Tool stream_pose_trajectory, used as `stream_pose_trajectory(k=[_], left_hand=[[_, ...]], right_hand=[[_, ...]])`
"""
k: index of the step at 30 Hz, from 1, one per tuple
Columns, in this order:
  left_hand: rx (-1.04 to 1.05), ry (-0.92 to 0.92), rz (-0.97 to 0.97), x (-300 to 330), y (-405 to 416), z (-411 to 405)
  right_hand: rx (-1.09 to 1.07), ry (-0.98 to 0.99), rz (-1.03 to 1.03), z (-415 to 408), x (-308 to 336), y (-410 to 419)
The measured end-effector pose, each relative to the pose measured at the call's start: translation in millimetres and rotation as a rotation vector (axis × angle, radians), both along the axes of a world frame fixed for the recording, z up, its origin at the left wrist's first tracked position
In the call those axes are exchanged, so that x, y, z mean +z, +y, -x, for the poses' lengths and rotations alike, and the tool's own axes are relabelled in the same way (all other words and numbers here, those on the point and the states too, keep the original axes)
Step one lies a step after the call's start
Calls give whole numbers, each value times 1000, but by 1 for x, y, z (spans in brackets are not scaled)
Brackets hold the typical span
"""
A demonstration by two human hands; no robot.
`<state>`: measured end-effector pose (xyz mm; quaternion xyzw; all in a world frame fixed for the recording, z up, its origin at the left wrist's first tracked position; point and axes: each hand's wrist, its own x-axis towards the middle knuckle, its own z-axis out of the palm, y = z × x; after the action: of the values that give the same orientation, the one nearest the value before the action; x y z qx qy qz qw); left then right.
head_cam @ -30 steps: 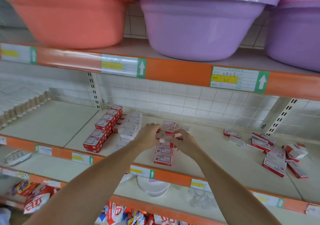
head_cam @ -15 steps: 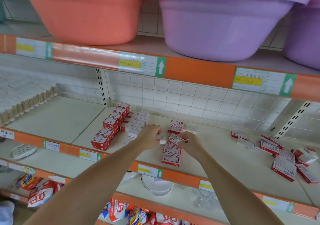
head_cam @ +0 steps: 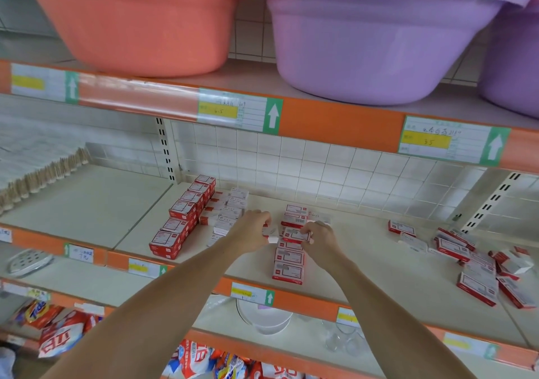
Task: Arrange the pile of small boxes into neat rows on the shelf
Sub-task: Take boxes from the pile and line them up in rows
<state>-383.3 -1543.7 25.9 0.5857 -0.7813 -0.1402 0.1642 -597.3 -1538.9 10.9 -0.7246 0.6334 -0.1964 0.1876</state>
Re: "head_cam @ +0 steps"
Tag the person's right hand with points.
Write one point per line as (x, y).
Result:
(323, 241)

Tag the person's left hand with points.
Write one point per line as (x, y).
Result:
(251, 231)

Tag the pile of red white boxes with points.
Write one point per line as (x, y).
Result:
(478, 284)

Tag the white shelf with orange edges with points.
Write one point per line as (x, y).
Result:
(93, 198)

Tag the person's left forearm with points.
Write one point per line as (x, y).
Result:
(143, 315)

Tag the person's right forearm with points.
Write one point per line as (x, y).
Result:
(387, 324)

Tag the white perforated shelf upright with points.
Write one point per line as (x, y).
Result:
(490, 202)
(168, 149)

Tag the small price label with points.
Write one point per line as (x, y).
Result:
(469, 346)
(80, 253)
(349, 317)
(148, 268)
(253, 295)

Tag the cluster of clear glasses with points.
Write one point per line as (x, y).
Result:
(347, 337)

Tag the large label with green arrow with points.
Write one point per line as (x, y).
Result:
(240, 112)
(455, 141)
(44, 83)

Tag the purple plastic basin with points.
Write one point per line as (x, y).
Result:
(379, 38)
(515, 63)

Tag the pile of small colourful packets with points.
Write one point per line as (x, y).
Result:
(63, 337)

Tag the row of beige bundles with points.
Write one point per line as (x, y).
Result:
(38, 181)

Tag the orange plastic basin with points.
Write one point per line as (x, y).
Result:
(135, 17)

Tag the white handwritten label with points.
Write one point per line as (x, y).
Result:
(6, 235)

